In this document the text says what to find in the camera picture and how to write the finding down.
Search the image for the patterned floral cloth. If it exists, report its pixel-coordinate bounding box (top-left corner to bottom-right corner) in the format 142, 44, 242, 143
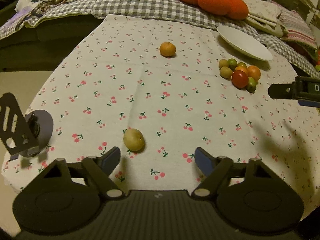
19, 0, 74, 28

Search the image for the dark green sofa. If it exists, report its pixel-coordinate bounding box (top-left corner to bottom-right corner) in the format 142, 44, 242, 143
0, 0, 311, 72

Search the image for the yellow-green small fruit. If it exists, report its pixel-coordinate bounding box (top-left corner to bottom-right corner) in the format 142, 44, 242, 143
220, 66, 233, 79

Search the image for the small orange mandarin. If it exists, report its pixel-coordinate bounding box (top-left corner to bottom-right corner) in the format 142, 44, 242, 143
159, 42, 176, 57

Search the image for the yellowish small fruit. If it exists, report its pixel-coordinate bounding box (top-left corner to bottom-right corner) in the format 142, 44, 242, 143
219, 59, 229, 69

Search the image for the grey checkered blanket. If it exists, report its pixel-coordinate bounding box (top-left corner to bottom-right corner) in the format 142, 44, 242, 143
1, 0, 319, 77

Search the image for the striped knitted pillow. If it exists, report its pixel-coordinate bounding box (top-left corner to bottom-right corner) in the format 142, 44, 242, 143
268, 0, 318, 57

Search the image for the green small fruit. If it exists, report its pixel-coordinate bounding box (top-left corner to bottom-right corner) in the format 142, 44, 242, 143
237, 62, 247, 68

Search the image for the yellow-green round fruit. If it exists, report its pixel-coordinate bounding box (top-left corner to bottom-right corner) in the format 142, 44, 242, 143
123, 128, 145, 152

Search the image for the black metal stand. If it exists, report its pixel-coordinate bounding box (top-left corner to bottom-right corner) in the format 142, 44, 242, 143
1, 93, 54, 161

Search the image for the red tomato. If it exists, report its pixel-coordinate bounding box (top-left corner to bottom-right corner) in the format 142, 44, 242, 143
232, 70, 248, 89

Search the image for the olive green tomato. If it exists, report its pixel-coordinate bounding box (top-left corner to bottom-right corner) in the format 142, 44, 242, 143
228, 59, 238, 70

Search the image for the cherry print tablecloth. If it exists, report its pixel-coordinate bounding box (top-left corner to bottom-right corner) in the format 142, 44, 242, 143
1, 15, 319, 213

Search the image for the white fluted plate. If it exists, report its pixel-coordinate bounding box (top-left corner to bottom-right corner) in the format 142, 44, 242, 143
217, 25, 273, 62

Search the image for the folded floral beige blanket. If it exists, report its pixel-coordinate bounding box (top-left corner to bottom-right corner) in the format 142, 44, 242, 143
242, 0, 287, 38

